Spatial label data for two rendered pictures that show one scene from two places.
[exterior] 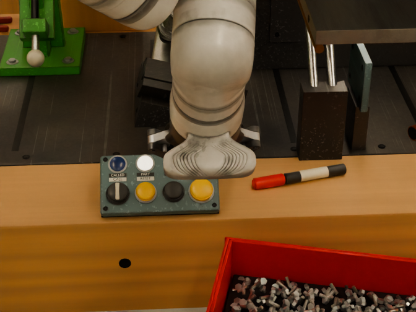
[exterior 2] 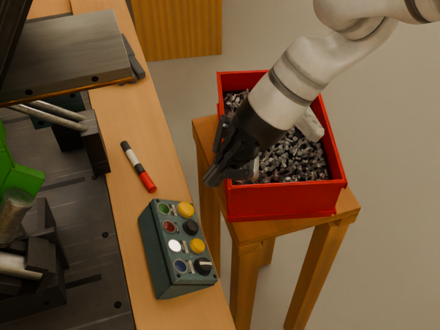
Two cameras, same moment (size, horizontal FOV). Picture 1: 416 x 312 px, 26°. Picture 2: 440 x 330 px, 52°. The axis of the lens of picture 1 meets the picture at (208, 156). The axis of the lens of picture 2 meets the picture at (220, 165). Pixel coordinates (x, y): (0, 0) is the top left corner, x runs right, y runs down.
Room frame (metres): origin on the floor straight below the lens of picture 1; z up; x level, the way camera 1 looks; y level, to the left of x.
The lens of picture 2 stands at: (0.98, 0.41, 1.56)
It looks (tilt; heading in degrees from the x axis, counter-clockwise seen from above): 52 degrees down; 255
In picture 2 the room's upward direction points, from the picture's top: straight up
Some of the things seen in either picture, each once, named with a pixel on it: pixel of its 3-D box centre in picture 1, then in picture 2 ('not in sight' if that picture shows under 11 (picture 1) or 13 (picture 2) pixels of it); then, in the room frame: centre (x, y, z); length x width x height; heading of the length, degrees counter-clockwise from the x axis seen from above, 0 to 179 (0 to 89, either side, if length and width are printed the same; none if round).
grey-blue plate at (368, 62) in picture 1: (357, 92); (61, 120); (1.11, -0.21, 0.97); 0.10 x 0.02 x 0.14; 3
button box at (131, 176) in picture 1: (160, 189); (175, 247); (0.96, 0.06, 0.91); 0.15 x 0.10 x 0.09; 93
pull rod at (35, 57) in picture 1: (35, 45); not in sight; (1.28, 0.27, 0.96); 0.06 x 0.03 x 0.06; 3
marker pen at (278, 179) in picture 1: (299, 176); (137, 165); (0.99, -0.12, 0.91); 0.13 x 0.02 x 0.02; 107
